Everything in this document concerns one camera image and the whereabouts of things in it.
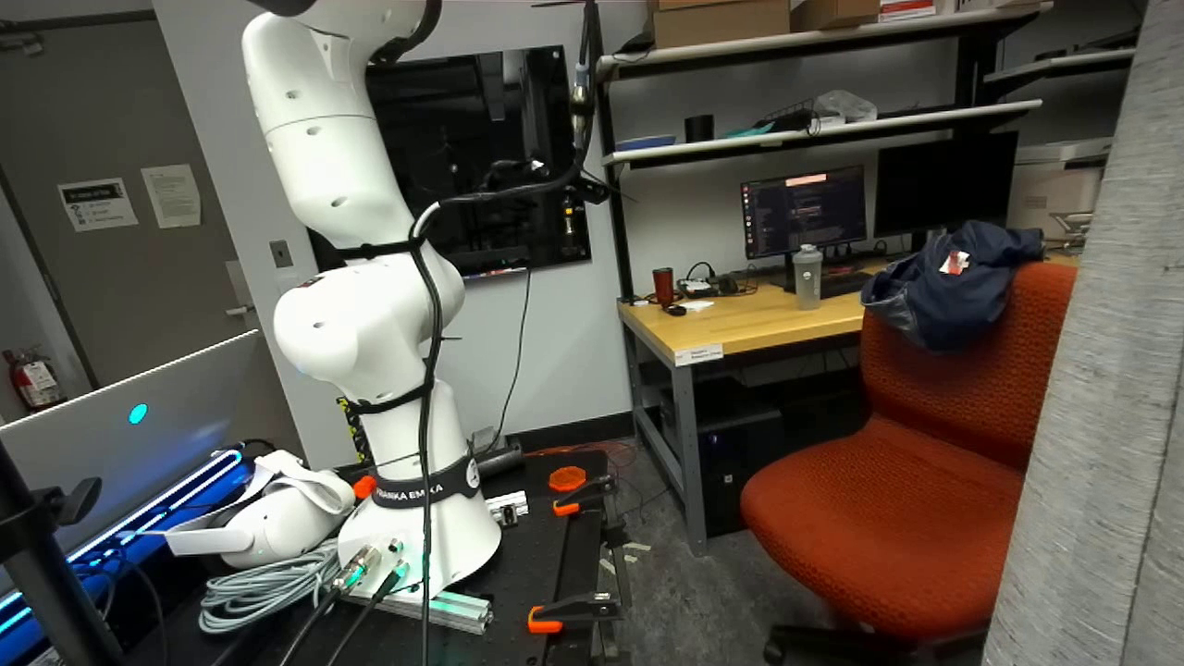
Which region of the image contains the black wall mounted screen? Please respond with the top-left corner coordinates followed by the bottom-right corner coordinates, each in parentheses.
top-left (312, 43), bottom-right (594, 276)

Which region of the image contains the red mug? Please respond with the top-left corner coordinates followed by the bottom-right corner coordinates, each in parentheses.
top-left (647, 262), bottom-right (679, 314)

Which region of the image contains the wooden top desk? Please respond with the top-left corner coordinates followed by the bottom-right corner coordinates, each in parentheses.
top-left (615, 281), bottom-right (873, 555)

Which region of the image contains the orange round disc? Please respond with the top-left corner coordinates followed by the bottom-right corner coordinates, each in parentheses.
top-left (544, 461), bottom-right (593, 500)

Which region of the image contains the orange handled black clamp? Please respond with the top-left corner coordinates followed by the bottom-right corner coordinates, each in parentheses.
top-left (523, 589), bottom-right (623, 643)
top-left (547, 474), bottom-right (623, 523)

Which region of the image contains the black shelf post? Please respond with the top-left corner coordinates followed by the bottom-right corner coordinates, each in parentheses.
top-left (587, 0), bottom-right (641, 306)

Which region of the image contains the dark desk monitor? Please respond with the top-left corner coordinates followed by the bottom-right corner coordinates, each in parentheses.
top-left (868, 125), bottom-right (1021, 244)

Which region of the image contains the small cardboard box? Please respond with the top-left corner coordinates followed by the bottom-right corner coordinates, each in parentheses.
top-left (788, 0), bottom-right (884, 37)

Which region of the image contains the grey long shelf board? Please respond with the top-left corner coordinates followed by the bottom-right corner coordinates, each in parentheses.
top-left (600, 97), bottom-right (1048, 169)
top-left (594, 5), bottom-right (1043, 84)

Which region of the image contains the lit desk monitor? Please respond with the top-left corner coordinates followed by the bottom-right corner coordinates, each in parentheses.
top-left (737, 162), bottom-right (873, 265)

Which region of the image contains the large cardboard box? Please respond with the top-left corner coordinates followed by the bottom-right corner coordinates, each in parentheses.
top-left (647, 0), bottom-right (796, 53)

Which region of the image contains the white headset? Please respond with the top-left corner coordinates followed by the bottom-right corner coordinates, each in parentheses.
top-left (161, 449), bottom-right (360, 572)

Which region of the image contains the black tripod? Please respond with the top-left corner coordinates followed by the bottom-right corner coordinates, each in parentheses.
top-left (0, 439), bottom-right (128, 666)

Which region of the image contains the clear plastic bag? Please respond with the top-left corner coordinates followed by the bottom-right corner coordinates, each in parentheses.
top-left (801, 84), bottom-right (884, 132)

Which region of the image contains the black perforated breadboard plate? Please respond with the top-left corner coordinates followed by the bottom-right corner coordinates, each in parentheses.
top-left (123, 439), bottom-right (623, 666)

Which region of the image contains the white paper notice with text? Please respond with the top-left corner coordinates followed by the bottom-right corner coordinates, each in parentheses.
top-left (55, 175), bottom-right (145, 235)

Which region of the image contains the clear plastic bottle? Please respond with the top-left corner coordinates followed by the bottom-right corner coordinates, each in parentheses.
top-left (788, 239), bottom-right (830, 312)

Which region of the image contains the blue orange bag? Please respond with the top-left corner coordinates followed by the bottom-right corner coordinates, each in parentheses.
top-left (859, 215), bottom-right (1049, 355)

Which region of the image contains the grey laptop lid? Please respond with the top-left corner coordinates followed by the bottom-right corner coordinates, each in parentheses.
top-left (0, 324), bottom-right (303, 546)

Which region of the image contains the plain white paper sheet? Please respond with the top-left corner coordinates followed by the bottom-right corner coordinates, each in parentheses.
top-left (138, 160), bottom-right (206, 232)

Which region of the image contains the pale storage box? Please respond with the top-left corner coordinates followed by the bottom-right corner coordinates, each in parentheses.
top-left (1004, 154), bottom-right (1110, 244)

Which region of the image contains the orange mesh office chair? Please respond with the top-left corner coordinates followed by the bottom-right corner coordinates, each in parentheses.
top-left (737, 256), bottom-right (1080, 666)

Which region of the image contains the black desktop computer tower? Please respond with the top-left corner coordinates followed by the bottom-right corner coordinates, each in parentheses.
top-left (694, 409), bottom-right (796, 540)

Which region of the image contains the blue case with light stripes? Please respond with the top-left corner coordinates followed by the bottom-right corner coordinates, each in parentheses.
top-left (0, 442), bottom-right (257, 658)

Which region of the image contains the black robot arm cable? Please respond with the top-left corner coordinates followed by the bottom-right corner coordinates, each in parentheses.
top-left (367, 0), bottom-right (618, 666)

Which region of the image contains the grey door with papers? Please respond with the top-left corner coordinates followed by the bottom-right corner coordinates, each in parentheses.
top-left (0, 12), bottom-right (307, 474)

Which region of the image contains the grey fabric curtain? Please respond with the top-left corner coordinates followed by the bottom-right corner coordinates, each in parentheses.
top-left (977, 0), bottom-right (1184, 666)

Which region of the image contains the white coiled cable bundle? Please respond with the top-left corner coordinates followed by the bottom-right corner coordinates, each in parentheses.
top-left (191, 545), bottom-right (343, 641)

